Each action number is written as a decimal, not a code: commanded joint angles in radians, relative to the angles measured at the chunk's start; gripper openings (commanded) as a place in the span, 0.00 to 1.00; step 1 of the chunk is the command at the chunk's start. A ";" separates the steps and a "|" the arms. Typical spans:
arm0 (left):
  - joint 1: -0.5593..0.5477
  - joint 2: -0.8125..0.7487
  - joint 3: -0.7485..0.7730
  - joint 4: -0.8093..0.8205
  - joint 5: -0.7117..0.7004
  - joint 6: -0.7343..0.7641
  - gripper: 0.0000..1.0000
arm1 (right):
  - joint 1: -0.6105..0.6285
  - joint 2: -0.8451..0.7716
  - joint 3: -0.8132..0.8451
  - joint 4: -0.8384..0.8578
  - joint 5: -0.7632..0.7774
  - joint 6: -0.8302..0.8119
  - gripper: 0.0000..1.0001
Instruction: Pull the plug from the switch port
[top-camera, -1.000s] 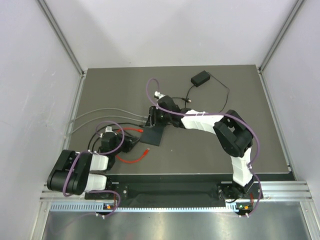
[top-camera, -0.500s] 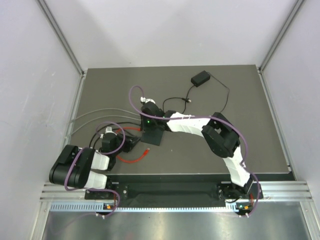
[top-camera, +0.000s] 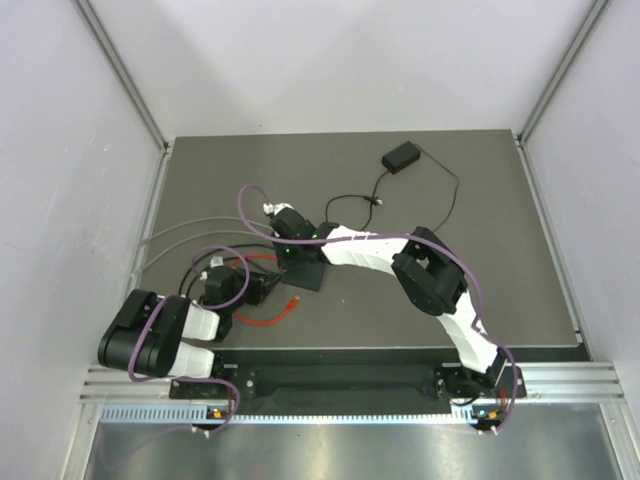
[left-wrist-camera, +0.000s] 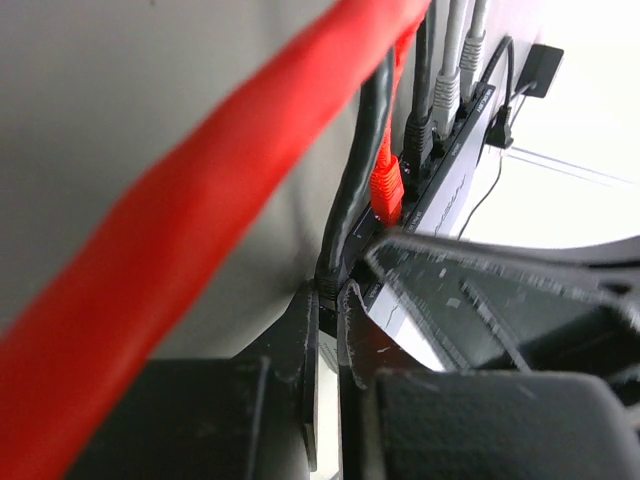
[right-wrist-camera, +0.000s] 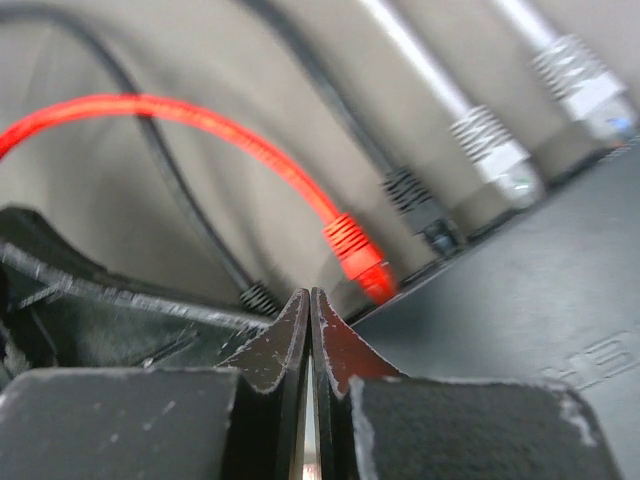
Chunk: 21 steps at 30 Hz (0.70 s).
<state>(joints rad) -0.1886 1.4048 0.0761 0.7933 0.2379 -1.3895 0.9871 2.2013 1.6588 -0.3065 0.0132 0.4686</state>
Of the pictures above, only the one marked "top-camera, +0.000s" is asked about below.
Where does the red ethernet cable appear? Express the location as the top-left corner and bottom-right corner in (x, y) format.
(233, 254), (303, 329)

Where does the lower grey ethernet cable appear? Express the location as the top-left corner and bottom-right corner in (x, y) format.
(130, 230), (261, 281)

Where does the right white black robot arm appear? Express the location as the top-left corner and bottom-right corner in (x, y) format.
(263, 203), (507, 396)

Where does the black network switch box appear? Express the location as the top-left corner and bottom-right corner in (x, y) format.
(282, 263), (326, 292)

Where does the black power adapter brick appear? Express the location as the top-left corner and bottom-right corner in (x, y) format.
(381, 141), (421, 175)

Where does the black ethernet cable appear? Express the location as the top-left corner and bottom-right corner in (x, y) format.
(178, 243), (276, 301)

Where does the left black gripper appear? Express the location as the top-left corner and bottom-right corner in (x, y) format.
(226, 265), (280, 312)

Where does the grey slotted cable duct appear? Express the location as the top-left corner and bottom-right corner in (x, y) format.
(99, 403), (506, 425)

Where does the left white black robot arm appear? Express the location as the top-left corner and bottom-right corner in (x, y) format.
(97, 264), (281, 397)

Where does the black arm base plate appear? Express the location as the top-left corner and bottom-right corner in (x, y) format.
(168, 349), (529, 401)

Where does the aluminium frame rail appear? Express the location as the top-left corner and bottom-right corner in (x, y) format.
(80, 362), (624, 403)

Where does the thin black power cord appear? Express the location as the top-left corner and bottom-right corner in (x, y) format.
(324, 147), (459, 235)

